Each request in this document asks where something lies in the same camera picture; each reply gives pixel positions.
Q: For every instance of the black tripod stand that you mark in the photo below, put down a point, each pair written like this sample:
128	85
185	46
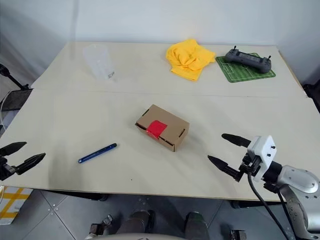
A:
11	77

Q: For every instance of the dark mesh panel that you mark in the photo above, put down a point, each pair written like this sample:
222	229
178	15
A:
16	100

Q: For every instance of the clear plastic bag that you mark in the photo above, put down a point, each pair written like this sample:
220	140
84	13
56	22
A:
98	62

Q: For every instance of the green football field mat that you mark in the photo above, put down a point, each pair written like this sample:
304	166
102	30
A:
237	73

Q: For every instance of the dark rounded shape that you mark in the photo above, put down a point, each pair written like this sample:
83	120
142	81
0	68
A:
197	225
138	223

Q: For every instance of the red plastic packet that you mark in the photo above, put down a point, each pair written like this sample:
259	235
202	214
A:
156	128

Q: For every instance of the grey remote controller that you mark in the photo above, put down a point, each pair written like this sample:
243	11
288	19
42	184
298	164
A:
247	59

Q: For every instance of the yellow cloth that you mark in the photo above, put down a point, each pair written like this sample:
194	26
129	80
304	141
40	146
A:
187	58

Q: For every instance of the black table caster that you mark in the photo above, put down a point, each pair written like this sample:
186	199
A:
235	204

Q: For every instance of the brown cardboard box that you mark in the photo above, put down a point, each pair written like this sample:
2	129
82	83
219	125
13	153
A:
166	117

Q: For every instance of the black equipment beside table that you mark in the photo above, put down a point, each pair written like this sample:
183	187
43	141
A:
312	96

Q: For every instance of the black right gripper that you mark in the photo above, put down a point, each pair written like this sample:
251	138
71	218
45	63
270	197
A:
251	166

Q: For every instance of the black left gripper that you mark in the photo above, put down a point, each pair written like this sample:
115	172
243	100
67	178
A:
5	168

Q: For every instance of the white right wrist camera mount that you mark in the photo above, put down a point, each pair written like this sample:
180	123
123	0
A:
262	148

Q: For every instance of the small dark metal block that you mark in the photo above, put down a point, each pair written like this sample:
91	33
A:
98	228

